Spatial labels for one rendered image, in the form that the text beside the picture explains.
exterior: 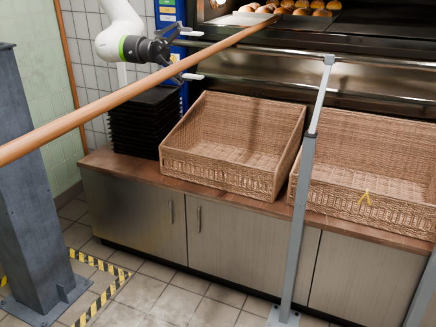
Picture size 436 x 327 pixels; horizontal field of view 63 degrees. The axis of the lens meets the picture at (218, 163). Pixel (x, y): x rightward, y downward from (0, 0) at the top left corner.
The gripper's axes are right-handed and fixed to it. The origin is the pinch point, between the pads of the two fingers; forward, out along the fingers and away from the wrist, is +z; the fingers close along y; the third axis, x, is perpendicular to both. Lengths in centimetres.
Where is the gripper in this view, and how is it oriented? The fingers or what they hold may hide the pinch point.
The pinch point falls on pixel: (198, 56)
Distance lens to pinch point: 119.5
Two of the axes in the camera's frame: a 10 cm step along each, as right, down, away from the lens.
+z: 9.2, 2.0, -3.4
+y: -0.1, 8.7, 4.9
